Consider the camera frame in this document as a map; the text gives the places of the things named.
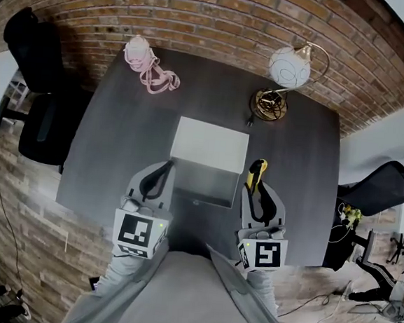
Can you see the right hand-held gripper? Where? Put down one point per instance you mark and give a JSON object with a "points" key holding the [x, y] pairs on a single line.
{"points": [[263, 254]]}

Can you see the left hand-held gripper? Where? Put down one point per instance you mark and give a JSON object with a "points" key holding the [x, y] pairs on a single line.
{"points": [[135, 232]]}

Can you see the yellow utility knife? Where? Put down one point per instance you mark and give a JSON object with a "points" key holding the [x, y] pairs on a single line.
{"points": [[256, 172]]}

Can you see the white box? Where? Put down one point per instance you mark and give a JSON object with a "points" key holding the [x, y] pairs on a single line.
{"points": [[210, 144]]}

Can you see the person's right forearm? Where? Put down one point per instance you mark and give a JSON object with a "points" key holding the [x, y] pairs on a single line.
{"points": [[262, 289]]}

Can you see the person's left forearm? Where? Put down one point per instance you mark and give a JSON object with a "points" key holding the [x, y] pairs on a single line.
{"points": [[122, 271]]}

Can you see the black power plug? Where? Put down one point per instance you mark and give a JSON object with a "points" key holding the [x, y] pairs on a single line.
{"points": [[250, 121]]}

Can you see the person's grey jacket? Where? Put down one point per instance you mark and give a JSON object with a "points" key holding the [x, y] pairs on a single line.
{"points": [[186, 296]]}

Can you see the dark mesh office chair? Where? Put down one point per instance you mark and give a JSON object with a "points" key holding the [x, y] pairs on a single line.
{"points": [[382, 189]]}

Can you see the black office chair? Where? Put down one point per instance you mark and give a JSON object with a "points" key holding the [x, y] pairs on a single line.
{"points": [[42, 115]]}

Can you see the gold lamp with white globe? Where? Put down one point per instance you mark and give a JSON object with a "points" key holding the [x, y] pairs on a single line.
{"points": [[287, 68]]}

